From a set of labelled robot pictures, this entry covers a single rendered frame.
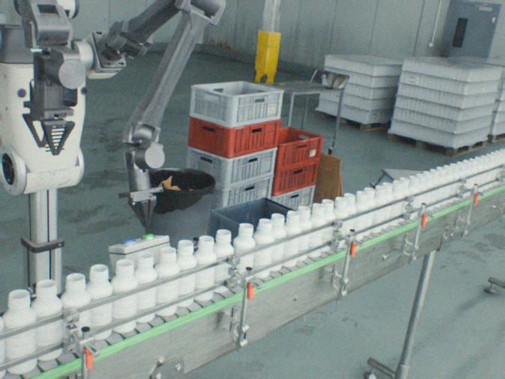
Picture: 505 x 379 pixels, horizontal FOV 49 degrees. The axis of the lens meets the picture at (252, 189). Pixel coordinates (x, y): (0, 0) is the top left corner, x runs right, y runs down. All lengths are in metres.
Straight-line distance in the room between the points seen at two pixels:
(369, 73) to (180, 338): 7.44
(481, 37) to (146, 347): 11.09
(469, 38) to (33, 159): 10.93
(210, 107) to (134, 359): 2.77
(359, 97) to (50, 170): 7.24
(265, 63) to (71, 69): 10.50
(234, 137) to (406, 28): 9.23
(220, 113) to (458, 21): 8.85
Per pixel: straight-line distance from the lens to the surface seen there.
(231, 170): 3.95
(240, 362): 2.96
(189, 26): 1.44
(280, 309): 1.69
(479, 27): 12.06
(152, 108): 1.47
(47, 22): 1.19
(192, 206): 3.34
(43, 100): 1.22
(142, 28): 1.67
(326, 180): 5.05
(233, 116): 3.81
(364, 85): 8.64
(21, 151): 1.74
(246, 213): 2.32
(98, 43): 1.85
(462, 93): 7.85
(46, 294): 1.19
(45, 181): 1.78
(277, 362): 3.00
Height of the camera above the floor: 1.75
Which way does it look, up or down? 19 degrees down
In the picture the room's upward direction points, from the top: 7 degrees clockwise
